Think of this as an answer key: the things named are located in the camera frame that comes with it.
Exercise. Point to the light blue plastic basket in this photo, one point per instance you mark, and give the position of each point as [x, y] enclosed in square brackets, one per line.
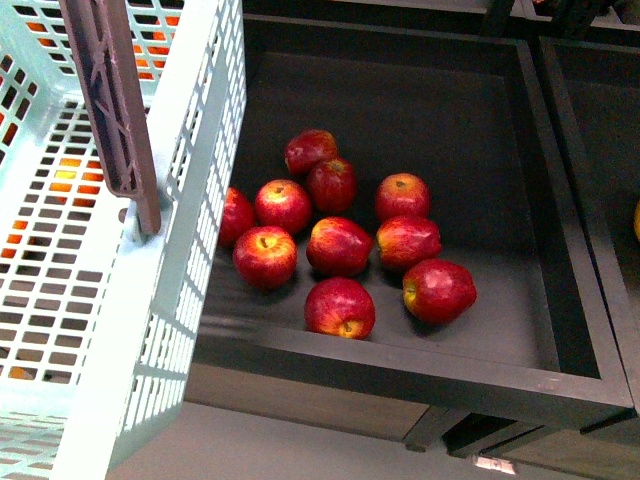
[98, 323]

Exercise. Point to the yellow mango in background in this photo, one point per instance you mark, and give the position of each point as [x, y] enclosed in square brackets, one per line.
[636, 221]

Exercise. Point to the black wooden apple bin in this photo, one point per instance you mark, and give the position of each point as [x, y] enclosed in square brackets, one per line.
[468, 116]

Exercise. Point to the red apple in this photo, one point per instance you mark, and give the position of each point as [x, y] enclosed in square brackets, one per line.
[437, 291]
[265, 257]
[285, 204]
[340, 307]
[238, 217]
[402, 194]
[307, 149]
[404, 241]
[332, 186]
[338, 247]

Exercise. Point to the brown basket handle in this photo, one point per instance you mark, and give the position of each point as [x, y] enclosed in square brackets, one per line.
[102, 49]

